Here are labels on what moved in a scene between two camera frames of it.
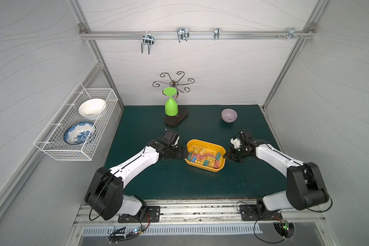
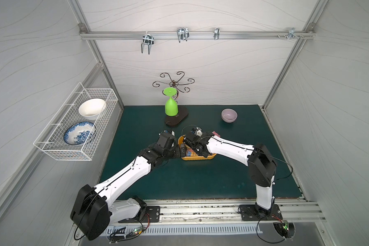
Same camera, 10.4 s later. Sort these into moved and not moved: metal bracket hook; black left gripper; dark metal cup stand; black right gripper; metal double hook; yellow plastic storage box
Moved: yellow plastic storage box; black right gripper
Not moved: metal bracket hook; metal double hook; dark metal cup stand; black left gripper
